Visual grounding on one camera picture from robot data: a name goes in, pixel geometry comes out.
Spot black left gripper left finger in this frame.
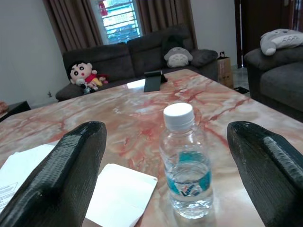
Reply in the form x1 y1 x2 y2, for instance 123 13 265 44
0 121 108 227

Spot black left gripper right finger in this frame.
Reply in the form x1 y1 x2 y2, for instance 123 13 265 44
227 121 303 227

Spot small white cardboard box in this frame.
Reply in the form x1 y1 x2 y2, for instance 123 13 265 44
84 163 159 227

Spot long white printed carton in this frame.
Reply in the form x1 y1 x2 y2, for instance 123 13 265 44
0 141 60 211

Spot black TV console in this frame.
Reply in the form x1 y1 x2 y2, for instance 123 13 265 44
0 100 32 122

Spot clear plastic water bottle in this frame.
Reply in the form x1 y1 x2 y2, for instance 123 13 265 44
159 102 214 219

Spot small grey plush toy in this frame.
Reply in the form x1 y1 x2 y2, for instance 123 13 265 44
80 79 98 95

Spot dark grey armchair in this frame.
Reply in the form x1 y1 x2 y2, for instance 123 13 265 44
243 44 303 123

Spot Shin-chan plush doll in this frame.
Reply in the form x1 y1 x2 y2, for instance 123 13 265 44
67 61 98 92

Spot small red plush doll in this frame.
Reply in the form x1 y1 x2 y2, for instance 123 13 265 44
94 73 110 87

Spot brown cardboard box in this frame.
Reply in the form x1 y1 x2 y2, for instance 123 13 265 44
217 56 234 89

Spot black phone stand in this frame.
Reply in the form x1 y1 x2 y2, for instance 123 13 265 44
143 70 169 93

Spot grey Totoro plush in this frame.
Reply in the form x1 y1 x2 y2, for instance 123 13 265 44
163 46 194 69
259 28 303 56

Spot dark grey fabric sofa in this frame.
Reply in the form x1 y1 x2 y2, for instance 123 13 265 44
55 23 219 102

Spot dark wooden door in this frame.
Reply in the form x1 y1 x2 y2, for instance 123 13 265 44
234 0 303 69

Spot brown curtain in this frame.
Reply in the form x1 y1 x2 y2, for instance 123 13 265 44
137 0 198 51
42 0 105 55

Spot dark green cushion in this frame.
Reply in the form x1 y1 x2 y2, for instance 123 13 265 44
161 35 184 56

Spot window with white grille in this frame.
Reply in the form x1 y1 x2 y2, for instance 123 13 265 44
90 0 143 46

